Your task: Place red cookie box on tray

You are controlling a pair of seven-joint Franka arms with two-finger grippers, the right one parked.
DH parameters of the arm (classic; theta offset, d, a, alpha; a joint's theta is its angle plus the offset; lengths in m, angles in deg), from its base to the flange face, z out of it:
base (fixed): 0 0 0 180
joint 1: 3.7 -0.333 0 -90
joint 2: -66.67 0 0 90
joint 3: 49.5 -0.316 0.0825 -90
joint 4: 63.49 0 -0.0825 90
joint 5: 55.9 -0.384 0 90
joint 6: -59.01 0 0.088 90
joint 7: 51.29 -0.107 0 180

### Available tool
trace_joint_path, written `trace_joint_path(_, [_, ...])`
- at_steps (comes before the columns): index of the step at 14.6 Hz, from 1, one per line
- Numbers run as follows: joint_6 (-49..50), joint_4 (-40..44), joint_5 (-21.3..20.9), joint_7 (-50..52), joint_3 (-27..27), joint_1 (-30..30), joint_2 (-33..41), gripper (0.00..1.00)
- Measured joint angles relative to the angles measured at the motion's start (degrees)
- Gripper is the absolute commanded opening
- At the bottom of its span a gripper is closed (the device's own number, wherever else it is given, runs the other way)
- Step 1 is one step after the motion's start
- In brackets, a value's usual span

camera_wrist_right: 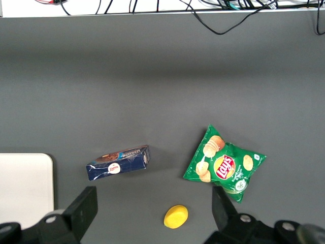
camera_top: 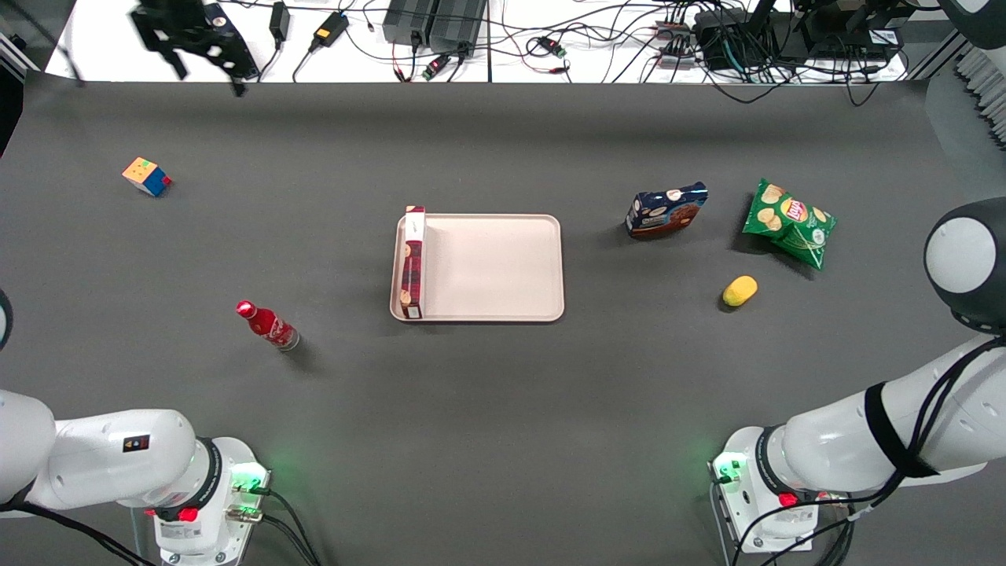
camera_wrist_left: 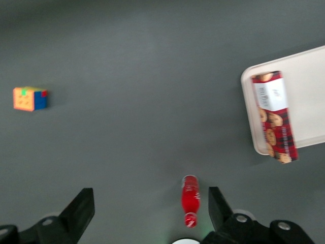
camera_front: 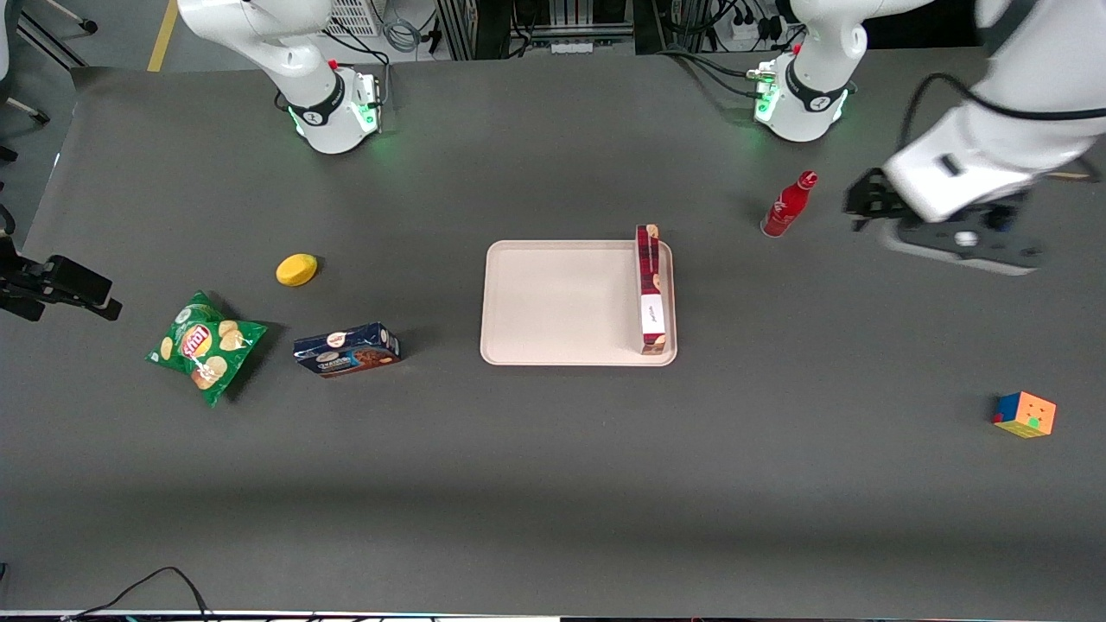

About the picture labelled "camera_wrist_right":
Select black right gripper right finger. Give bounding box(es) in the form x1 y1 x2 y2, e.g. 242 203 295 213
204 186 305 244

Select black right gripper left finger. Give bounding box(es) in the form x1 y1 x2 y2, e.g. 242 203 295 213
0 186 99 244

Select teal cable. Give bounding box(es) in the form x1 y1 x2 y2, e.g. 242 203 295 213
223 0 279 12

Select black looped cable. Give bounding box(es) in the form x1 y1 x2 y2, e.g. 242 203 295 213
179 0 279 36

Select green chips bag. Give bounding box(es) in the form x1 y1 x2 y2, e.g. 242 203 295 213
182 124 267 204

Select yellow lemon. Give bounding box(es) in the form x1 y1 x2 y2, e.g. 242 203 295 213
164 204 189 230

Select cream plastic tray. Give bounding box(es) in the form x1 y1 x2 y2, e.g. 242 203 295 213
0 152 55 229

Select dark blue cookie box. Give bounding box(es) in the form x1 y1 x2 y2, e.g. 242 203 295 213
85 144 151 181

